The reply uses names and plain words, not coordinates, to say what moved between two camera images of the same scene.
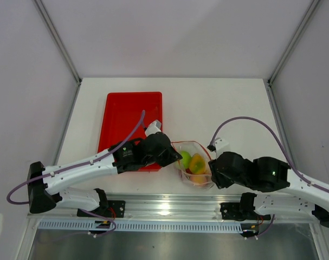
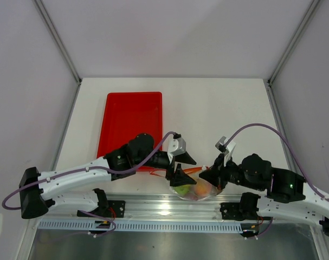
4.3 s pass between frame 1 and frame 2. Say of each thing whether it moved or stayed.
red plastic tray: stayed
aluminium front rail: stayed
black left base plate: stayed
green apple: moved
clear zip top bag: moved
